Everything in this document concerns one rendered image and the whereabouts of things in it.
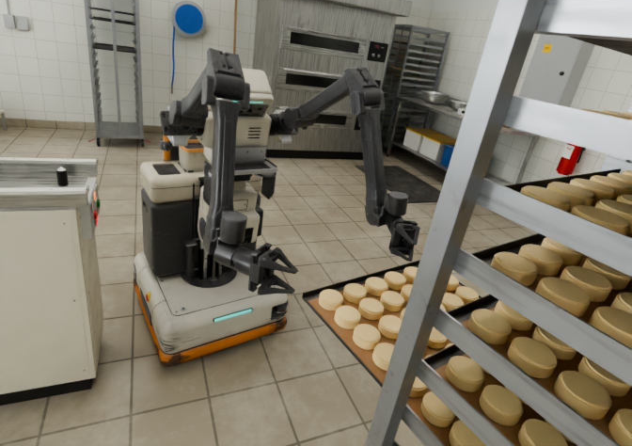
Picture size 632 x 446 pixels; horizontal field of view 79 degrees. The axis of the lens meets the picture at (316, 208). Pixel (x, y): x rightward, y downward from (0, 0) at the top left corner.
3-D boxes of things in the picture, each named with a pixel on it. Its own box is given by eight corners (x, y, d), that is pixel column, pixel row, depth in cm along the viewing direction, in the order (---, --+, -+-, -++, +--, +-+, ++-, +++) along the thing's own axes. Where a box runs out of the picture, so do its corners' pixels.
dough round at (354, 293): (343, 287, 86) (345, 280, 85) (366, 293, 85) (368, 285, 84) (341, 300, 81) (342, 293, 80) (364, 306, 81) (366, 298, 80)
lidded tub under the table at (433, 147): (417, 152, 530) (422, 134, 520) (443, 153, 549) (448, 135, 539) (434, 161, 499) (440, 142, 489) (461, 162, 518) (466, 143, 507)
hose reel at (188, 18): (202, 94, 515) (205, 4, 471) (204, 97, 503) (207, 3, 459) (170, 92, 498) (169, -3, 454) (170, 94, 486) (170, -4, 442)
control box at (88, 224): (81, 239, 133) (77, 202, 127) (90, 210, 153) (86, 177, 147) (93, 238, 134) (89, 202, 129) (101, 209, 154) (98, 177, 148)
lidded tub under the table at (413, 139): (401, 144, 564) (405, 126, 554) (426, 145, 582) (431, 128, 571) (416, 151, 532) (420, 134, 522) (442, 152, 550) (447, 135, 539)
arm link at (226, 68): (248, 44, 95) (208, 35, 90) (251, 97, 93) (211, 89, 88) (199, 109, 132) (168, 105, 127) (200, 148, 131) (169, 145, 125)
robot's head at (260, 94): (202, 88, 145) (213, 61, 133) (253, 91, 156) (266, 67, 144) (211, 120, 141) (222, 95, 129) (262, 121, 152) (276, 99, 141)
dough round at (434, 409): (442, 397, 62) (445, 389, 61) (459, 426, 57) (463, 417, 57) (415, 401, 60) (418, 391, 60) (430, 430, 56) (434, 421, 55)
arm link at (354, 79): (375, 58, 119) (352, 59, 113) (387, 101, 119) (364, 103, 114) (302, 110, 156) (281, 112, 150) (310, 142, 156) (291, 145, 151)
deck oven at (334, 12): (266, 164, 460) (285, -28, 379) (244, 137, 558) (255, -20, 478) (376, 166, 523) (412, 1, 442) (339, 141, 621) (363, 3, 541)
